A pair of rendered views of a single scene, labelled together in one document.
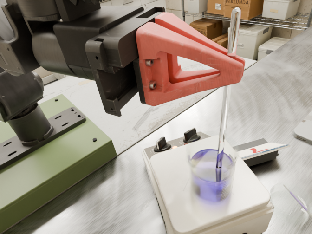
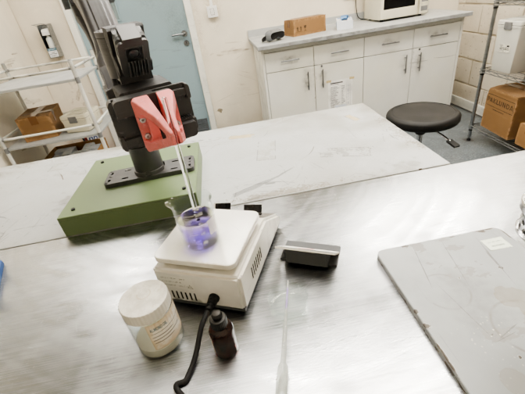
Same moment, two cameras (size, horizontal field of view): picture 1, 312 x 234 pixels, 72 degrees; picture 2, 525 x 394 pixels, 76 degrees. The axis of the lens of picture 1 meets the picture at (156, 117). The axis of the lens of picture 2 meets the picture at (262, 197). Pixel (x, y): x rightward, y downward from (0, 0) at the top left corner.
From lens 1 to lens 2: 0.34 m
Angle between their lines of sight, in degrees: 26
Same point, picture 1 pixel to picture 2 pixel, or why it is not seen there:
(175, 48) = (145, 114)
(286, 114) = (400, 234)
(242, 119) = (343, 221)
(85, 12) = (137, 80)
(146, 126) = (246, 196)
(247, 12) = not seen: outside the picture
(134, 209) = not seen: hidden behind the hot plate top
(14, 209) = (102, 217)
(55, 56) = not seen: hidden behind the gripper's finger
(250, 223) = (215, 283)
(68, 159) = (155, 195)
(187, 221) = (165, 253)
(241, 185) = (223, 248)
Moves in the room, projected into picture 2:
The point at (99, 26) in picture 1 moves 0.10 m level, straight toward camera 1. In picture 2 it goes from (122, 92) to (59, 122)
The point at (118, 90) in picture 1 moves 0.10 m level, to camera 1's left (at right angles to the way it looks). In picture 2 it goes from (132, 134) to (81, 130)
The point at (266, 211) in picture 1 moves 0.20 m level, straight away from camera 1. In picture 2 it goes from (231, 278) to (365, 228)
